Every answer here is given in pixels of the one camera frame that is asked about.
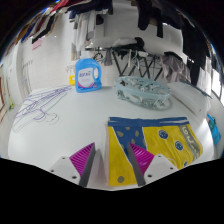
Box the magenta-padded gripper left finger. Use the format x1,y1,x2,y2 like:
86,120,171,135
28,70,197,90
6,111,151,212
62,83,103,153
49,142,97,188

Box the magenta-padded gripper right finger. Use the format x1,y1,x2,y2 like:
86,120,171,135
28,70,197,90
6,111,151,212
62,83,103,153
126,142,179,188

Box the yellow and blue patterned towel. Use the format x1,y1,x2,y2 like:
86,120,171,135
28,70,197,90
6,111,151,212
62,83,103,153
105,116,204,188

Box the pale green round clip hanger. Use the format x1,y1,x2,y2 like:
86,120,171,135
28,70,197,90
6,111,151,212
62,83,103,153
113,75,174,111

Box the blue bag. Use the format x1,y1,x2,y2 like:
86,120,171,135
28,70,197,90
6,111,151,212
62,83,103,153
206,113,222,146

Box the white folded bedding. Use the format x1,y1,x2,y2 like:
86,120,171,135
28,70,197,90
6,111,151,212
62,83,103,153
168,81,214,116

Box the yellow plastic box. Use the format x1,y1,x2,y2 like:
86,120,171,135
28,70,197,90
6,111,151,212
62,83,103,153
68,74,77,86

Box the blue laundry detergent bottle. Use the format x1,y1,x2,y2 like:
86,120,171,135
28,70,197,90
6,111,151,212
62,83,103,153
74,57,103,94

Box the grey garment on rack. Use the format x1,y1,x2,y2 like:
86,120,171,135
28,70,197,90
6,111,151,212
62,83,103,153
159,51,193,84

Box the black folding drying rack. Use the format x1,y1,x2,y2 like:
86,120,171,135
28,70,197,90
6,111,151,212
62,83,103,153
89,46,168,81

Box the window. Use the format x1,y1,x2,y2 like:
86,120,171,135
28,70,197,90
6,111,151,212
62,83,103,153
210,68,224,101

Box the white and black clothes heap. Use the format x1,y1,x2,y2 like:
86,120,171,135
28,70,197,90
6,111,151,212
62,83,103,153
111,36,146,53

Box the row of dark hanging garments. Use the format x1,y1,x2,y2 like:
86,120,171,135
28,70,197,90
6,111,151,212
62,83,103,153
134,0,214,88

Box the white hanging garments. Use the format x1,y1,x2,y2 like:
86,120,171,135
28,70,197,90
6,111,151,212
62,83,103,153
71,13,98,54

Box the row of colourful hanging clothes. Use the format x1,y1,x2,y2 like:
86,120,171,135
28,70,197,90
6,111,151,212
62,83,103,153
13,6,68,44

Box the pile of thin wire hangers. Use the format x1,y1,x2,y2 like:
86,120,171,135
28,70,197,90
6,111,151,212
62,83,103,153
12,85,74,134

